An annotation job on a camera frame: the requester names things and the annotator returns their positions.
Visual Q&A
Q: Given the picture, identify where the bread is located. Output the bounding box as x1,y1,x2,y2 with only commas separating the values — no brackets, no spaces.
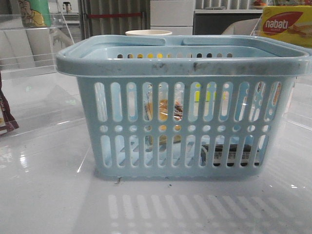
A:
144,91,183,152

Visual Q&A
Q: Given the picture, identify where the dark tissue pack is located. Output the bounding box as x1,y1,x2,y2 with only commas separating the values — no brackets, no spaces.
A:
199,144,252,167

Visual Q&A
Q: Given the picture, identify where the light blue plastic basket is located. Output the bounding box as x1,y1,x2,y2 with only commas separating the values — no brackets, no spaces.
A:
56,35,312,178

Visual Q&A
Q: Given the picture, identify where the white paper cup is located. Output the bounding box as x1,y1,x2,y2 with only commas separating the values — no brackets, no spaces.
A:
125,29,172,36

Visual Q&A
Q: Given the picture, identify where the white drawer cabinet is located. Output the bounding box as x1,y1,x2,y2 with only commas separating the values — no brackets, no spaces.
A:
150,0,195,35

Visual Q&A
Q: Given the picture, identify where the clear acrylic shelf left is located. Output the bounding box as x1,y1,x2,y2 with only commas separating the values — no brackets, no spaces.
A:
0,12,83,138

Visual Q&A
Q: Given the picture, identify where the clear acrylic stand right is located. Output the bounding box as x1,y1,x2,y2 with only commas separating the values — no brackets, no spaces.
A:
250,14,263,36

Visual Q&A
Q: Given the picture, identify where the dark brown snack packet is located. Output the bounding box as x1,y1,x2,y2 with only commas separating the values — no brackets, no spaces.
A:
0,77,19,136

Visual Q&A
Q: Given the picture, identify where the green cartoon drink can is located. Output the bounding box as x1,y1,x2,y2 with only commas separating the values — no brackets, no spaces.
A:
18,0,52,28

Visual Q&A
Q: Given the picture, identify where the yellow nabati wafer box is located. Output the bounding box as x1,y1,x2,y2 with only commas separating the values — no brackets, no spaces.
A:
257,5,312,48

